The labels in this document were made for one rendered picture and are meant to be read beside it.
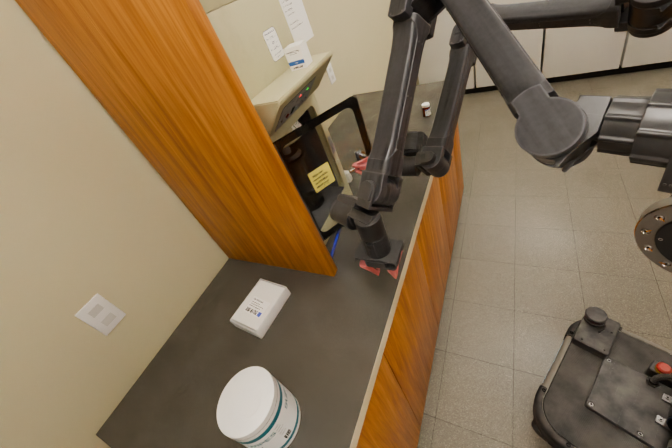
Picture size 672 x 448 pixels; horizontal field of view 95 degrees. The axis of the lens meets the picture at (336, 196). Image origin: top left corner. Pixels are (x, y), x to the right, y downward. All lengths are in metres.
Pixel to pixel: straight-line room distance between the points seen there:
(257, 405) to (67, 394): 0.60
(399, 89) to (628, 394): 1.35
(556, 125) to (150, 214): 1.08
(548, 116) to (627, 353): 1.34
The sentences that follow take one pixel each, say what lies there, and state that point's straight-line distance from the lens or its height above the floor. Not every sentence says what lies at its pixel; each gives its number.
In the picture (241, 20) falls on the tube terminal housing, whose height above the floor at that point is 1.67.
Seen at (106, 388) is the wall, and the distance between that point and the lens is 1.25.
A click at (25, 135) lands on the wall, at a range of 1.05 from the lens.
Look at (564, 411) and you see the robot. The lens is 1.57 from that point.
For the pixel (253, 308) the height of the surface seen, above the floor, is 0.98.
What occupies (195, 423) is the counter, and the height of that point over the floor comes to 0.94.
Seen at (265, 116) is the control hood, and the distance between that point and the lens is 0.79.
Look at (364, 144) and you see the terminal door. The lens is 1.02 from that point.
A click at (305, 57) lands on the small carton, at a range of 0.93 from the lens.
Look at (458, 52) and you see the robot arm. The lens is 1.01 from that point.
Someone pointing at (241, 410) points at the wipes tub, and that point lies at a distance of 0.78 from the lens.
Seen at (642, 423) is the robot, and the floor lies 0.26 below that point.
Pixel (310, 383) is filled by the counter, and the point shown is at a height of 0.94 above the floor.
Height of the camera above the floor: 1.72
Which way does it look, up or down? 36 degrees down
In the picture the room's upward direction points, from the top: 23 degrees counter-clockwise
